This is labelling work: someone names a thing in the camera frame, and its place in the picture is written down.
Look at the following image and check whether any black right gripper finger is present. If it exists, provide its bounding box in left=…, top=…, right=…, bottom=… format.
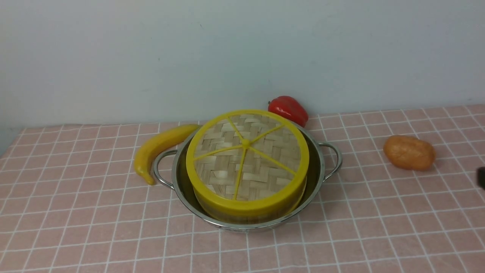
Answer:
left=477, top=166, right=485, bottom=190

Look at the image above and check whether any yellow-rimmed bamboo steamer basket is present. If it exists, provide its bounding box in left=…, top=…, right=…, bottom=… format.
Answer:
left=194, top=179, right=308, bottom=224

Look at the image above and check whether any yellow-rimmed bamboo steamer lid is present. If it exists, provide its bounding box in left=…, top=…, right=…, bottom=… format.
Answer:
left=186, top=110, right=310, bottom=192

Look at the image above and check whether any stainless steel pot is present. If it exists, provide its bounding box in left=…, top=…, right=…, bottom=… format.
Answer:
left=150, top=124, right=343, bottom=234

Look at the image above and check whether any orange-brown potato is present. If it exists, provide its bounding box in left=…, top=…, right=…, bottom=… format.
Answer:
left=383, top=135, right=436, bottom=171

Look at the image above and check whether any red bell pepper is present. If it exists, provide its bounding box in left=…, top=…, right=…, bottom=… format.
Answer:
left=268, top=96, right=309, bottom=127

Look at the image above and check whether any yellow banana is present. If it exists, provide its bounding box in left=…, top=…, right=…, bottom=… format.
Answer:
left=133, top=124, right=200, bottom=185

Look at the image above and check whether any pink checkered tablecloth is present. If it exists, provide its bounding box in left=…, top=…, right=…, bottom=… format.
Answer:
left=0, top=104, right=485, bottom=273

